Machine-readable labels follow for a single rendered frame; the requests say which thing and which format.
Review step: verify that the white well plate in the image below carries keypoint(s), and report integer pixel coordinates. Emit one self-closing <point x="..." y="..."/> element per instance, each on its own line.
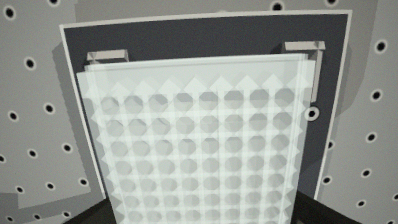
<point x="144" y="187"/>

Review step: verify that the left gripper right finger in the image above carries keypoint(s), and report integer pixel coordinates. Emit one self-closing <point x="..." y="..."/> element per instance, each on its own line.
<point x="309" y="211"/>

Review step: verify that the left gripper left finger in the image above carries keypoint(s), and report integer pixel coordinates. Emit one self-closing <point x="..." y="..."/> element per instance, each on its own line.
<point x="101" y="213"/>

